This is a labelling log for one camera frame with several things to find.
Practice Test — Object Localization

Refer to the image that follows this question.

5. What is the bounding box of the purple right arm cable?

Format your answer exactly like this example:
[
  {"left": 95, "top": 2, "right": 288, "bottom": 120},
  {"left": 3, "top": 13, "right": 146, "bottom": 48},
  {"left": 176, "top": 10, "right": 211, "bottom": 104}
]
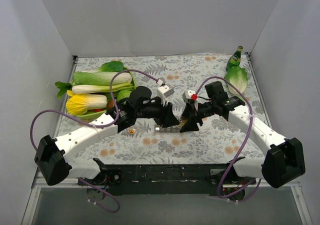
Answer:
[{"left": 193, "top": 76, "right": 262, "bottom": 203}]

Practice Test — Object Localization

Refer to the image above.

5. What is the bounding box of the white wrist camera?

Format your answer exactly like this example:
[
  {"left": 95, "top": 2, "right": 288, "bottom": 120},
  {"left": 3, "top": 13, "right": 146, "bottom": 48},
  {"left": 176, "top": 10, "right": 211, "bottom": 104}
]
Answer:
[
  {"left": 156, "top": 79, "right": 175, "bottom": 106},
  {"left": 182, "top": 90, "right": 199, "bottom": 110}
]

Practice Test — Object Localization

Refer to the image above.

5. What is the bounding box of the toy green napa cabbage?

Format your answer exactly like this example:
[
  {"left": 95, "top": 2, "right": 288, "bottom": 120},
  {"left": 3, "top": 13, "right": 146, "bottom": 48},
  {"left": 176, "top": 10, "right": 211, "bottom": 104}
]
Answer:
[{"left": 72, "top": 71, "right": 132, "bottom": 86}]

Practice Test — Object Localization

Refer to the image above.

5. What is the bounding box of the green glass bottle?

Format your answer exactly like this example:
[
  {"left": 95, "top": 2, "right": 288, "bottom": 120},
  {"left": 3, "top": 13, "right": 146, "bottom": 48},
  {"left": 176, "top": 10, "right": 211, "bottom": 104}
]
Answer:
[{"left": 225, "top": 45, "right": 243, "bottom": 71}]

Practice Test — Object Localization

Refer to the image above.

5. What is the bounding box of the toy yellow napa cabbage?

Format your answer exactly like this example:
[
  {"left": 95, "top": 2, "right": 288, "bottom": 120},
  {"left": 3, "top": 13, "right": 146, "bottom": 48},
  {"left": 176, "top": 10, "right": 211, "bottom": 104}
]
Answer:
[{"left": 65, "top": 90, "right": 108, "bottom": 116}]

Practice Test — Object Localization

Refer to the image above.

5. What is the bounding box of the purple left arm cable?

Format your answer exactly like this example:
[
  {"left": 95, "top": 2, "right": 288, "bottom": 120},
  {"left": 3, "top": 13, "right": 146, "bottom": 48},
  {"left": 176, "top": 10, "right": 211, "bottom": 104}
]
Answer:
[{"left": 29, "top": 69, "right": 165, "bottom": 214}]

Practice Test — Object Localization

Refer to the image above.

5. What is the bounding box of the toy brown mushroom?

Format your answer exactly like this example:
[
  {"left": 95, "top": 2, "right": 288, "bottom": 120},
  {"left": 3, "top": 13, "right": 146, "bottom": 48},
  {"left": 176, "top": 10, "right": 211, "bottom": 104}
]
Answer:
[{"left": 106, "top": 100, "right": 115, "bottom": 110}]

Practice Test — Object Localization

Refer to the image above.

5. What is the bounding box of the toy round green cabbage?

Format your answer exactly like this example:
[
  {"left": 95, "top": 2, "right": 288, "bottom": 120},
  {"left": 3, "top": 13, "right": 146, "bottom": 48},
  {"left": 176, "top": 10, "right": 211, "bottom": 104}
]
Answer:
[{"left": 116, "top": 89, "right": 132, "bottom": 102}]

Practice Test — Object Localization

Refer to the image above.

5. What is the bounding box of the clear pill bottle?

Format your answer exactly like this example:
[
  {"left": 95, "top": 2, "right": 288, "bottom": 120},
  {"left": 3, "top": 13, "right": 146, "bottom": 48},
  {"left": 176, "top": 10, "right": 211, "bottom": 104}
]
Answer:
[{"left": 177, "top": 117, "right": 189, "bottom": 129}]

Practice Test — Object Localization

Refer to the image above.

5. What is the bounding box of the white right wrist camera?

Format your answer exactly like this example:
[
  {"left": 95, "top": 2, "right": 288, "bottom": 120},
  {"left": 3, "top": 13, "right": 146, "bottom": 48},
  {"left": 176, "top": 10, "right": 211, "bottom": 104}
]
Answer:
[{"left": 182, "top": 90, "right": 199, "bottom": 110}]

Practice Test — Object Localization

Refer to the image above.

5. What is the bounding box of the toy lettuce head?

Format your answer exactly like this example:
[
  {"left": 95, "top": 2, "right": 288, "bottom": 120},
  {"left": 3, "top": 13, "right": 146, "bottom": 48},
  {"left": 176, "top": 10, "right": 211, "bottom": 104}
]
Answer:
[{"left": 224, "top": 66, "right": 248, "bottom": 93}]

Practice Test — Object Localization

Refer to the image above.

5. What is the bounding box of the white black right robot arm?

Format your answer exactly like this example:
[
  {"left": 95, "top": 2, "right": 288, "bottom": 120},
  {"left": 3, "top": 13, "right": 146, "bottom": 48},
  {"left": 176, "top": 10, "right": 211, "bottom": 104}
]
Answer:
[{"left": 180, "top": 81, "right": 306, "bottom": 188}]

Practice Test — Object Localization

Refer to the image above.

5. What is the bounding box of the toy white celery stalk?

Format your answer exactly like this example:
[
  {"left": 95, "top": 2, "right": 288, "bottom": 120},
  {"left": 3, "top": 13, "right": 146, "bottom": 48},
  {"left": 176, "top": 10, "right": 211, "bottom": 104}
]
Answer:
[{"left": 55, "top": 81, "right": 136, "bottom": 98}]

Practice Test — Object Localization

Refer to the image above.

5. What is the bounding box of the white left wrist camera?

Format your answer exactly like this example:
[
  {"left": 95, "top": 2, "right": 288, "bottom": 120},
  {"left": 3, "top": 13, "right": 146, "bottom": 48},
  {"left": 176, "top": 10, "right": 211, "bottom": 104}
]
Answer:
[{"left": 156, "top": 79, "right": 175, "bottom": 106}]

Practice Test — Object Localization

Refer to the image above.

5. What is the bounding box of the green plastic tray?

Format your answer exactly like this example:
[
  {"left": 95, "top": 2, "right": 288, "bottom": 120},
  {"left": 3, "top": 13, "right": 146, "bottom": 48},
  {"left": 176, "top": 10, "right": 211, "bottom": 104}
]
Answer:
[{"left": 70, "top": 71, "right": 136, "bottom": 117}]

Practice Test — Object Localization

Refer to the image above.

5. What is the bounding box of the clear weekly pill organizer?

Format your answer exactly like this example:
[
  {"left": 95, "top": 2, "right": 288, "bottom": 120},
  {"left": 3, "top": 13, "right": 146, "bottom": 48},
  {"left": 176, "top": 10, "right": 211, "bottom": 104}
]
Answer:
[{"left": 154, "top": 124, "right": 181, "bottom": 133}]

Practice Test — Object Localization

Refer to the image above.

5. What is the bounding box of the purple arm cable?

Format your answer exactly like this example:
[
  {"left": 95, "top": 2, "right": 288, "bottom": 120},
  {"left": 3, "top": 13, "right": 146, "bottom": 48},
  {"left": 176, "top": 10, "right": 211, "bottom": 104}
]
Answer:
[
  {"left": 29, "top": 69, "right": 165, "bottom": 214},
  {"left": 193, "top": 76, "right": 262, "bottom": 203}
]

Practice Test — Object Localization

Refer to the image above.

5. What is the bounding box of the toy red pepper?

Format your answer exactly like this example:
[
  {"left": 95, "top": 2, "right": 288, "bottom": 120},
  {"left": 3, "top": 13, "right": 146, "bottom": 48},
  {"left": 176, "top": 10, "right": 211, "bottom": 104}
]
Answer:
[{"left": 90, "top": 108, "right": 106, "bottom": 113}]

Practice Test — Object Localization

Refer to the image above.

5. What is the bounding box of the toy bok choy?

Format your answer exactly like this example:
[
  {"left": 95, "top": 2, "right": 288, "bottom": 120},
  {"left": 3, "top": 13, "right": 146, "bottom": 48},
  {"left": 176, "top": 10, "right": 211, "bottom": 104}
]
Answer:
[{"left": 89, "top": 61, "right": 124, "bottom": 73}]

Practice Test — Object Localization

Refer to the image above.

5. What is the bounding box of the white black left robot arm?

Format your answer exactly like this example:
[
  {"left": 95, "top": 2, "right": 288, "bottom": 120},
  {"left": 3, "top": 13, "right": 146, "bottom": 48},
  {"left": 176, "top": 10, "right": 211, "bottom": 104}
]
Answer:
[{"left": 34, "top": 85, "right": 179, "bottom": 186}]

